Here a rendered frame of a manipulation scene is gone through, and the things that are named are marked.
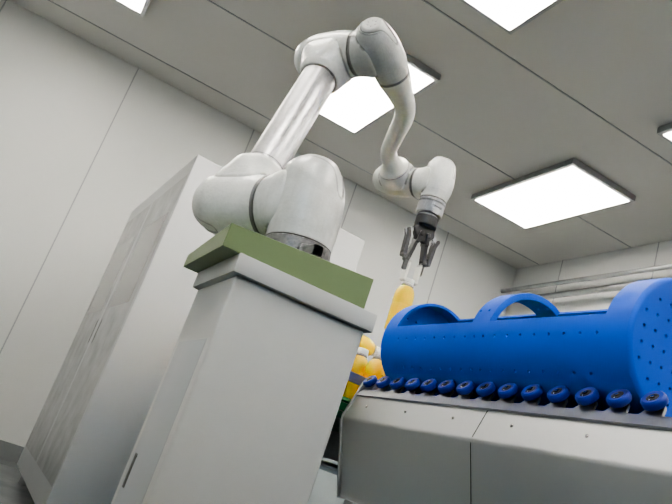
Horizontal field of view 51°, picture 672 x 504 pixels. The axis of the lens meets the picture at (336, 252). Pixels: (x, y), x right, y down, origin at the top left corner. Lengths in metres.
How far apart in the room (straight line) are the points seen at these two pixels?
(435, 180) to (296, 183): 0.87
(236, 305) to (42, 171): 4.94
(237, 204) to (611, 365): 0.86
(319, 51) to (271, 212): 0.63
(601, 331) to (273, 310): 0.63
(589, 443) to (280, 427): 0.57
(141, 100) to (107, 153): 0.58
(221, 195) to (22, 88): 4.84
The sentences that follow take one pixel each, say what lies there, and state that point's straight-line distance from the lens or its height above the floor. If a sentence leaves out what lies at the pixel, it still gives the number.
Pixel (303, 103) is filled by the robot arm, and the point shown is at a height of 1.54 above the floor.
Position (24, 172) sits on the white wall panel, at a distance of 6.20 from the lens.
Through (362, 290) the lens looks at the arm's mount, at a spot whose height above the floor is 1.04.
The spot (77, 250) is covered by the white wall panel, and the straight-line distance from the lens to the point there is 6.10.
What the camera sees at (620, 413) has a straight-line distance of 1.39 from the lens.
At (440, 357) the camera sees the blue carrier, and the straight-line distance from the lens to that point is 1.81.
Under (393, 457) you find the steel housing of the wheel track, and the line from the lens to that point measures 1.86.
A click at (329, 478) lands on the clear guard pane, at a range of 2.91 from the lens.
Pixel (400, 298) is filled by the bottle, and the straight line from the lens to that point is 2.24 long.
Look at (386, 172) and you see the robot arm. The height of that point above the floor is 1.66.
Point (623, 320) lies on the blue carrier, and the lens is 1.41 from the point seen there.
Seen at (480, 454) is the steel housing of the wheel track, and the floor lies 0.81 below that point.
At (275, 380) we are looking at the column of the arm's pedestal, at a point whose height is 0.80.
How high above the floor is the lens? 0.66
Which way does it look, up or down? 17 degrees up
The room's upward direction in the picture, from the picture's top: 19 degrees clockwise
